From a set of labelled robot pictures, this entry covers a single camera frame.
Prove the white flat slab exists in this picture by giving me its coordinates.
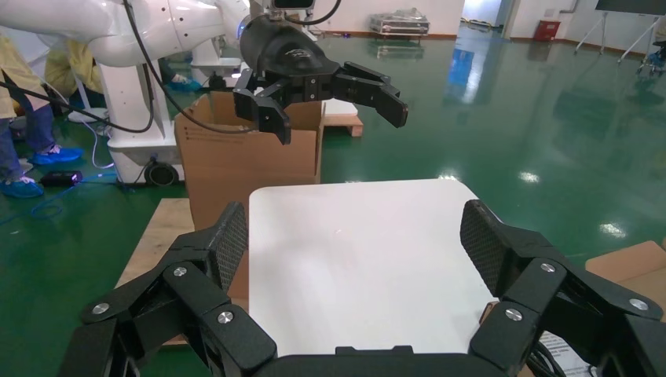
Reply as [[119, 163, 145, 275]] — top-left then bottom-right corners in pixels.
[[322, 98, 360, 118]]

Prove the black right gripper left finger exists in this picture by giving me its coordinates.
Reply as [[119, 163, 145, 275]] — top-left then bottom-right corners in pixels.
[[57, 201, 278, 377]]

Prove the person with blue shoe covers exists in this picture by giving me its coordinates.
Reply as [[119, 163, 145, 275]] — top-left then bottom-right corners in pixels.
[[158, 57, 204, 93]]

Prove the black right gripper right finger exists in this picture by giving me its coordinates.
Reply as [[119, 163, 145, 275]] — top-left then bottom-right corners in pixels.
[[460, 199, 666, 377]]

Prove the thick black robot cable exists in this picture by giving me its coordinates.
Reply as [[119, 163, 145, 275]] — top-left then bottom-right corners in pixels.
[[0, 62, 156, 135]]

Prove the black power adapter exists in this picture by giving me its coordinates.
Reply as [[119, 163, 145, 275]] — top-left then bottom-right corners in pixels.
[[38, 170, 84, 189]]

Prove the tall open cardboard carton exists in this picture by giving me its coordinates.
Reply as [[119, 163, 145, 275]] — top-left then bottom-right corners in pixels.
[[174, 90, 326, 232]]

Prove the person in blue jeans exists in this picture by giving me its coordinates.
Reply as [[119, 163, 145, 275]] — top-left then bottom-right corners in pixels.
[[0, 31, 86, 199]]

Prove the blue floor cable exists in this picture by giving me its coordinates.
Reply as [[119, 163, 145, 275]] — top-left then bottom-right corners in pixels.
[[0, 171, 118, 225]]

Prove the white printed instruction sheet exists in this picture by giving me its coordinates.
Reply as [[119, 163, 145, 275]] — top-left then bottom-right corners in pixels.
[[538, 332, 595, 377]]

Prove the white robot torso and base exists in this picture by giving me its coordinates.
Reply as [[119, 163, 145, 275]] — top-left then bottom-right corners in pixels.
[[96, 36, 246, 189]]

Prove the small wooden pallet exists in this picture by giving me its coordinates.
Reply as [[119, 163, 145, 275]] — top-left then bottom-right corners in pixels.
[[322, 113, 365, 138]]

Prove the silver flight case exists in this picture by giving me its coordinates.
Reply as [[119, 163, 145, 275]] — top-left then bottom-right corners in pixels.
[[369, 7, 432, 38]]

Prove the crouching person in yellow gown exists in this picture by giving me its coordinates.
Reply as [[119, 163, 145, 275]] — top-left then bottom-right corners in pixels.
[[44, 38, 105, 112]]

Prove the dark screen on tripod stand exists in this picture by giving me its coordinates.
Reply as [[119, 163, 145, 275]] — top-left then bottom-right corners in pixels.
[[573, 0, 666, 64]]

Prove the wheeled chair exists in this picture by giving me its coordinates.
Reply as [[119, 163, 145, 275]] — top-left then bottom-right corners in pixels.
[[637, 38, 666, 76]]

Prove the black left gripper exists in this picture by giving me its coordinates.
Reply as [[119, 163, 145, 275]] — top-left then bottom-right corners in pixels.
[[232, 14, 409, 145]]

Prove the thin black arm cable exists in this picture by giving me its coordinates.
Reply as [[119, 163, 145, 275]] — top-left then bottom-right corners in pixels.
[[122, 0, 262, 135]]

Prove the brown cardboard storage box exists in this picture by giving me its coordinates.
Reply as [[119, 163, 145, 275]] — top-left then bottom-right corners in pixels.
[[478, 238, 666, 377]]

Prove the white floor cable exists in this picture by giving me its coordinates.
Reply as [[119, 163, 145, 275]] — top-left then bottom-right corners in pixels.
[[82, 122, 115, 170]]

